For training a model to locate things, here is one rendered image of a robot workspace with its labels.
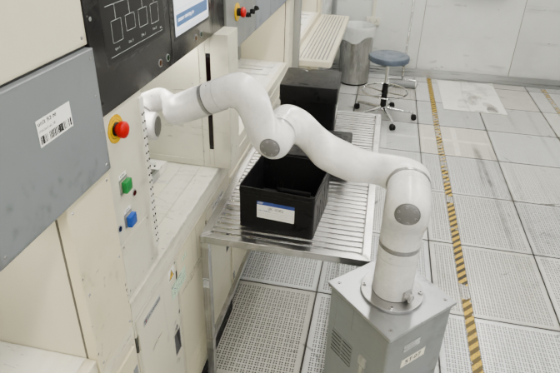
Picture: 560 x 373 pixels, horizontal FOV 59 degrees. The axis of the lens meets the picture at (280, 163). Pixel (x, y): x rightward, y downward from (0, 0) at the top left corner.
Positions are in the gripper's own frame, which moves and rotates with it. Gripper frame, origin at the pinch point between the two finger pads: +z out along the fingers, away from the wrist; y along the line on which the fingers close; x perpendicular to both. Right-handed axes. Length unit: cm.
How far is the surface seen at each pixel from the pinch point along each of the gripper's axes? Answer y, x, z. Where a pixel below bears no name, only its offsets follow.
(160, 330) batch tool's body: -24, -59, -34
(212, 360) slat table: 8, -108, -42
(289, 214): 12, -36, -71
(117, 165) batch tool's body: -33.1, 4.5, -32.9
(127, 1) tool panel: -21, 40, -35
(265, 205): 14, -34, -62
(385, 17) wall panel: 439, -55, -144
